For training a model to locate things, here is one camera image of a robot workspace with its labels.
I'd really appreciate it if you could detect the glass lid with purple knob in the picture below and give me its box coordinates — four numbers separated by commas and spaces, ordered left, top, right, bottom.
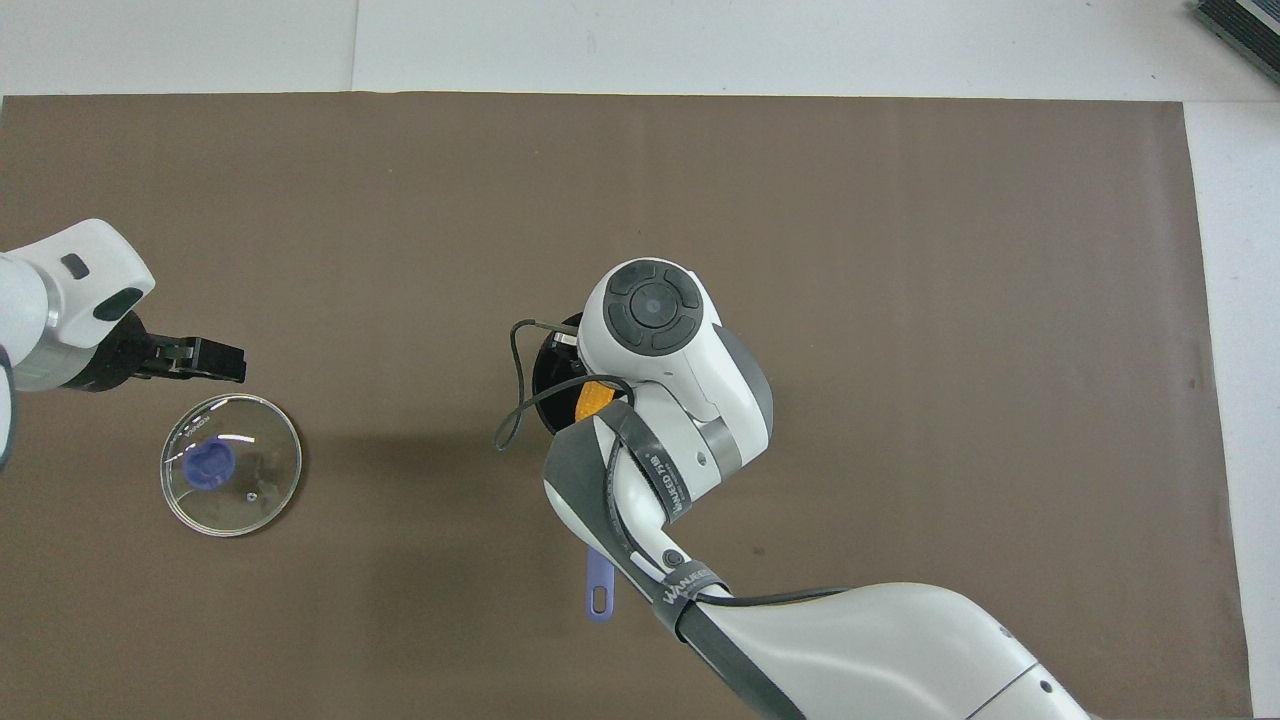
160, 394, 303, 538

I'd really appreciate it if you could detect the brown table mat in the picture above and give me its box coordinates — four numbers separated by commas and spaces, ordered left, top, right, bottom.
0, 92, 1253, 720

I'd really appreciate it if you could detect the steel pot with purple handle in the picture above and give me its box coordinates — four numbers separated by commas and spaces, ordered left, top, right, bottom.
528, 313, 626, 623

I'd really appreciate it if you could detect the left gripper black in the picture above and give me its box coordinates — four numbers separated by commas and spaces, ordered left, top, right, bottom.
70, 310, 248, 393

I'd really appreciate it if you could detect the yellow toy corn cob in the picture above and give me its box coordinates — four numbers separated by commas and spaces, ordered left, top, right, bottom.
573, 380, 619, 429

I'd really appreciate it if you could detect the dark grey ridged device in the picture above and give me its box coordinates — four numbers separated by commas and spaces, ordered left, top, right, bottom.
1188, 0, 1280, 57

